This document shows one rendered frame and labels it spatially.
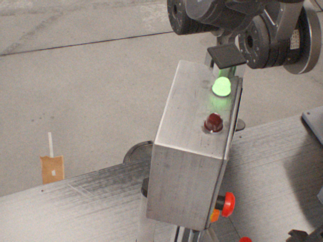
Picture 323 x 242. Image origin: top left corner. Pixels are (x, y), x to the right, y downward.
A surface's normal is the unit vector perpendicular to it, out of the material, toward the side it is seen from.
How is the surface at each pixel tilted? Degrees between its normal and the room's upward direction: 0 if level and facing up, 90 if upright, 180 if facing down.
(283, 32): 90
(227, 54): 0
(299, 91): 0
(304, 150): 0
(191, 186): 90
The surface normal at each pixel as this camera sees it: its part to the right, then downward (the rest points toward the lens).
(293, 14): 0.29, 0.74
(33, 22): 0.08, -0.65
